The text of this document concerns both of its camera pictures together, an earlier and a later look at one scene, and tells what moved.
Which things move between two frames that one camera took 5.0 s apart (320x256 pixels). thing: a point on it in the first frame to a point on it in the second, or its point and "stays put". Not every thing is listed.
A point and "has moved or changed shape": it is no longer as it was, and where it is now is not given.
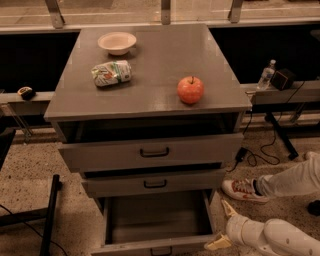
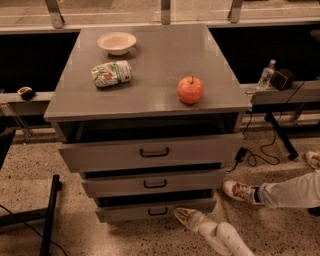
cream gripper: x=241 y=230 to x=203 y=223
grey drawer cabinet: x=149 y=115 stays put
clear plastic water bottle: x=267 y=76 stays put
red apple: x=190 y=89 stays put
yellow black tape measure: x=26 y=93 stays put
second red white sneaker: x=313 y=156 stays put
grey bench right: x=299 y=92 stays put
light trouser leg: x=301 y=176 to x=303 y=192
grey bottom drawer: x=170 y=224 has moved or changed shape
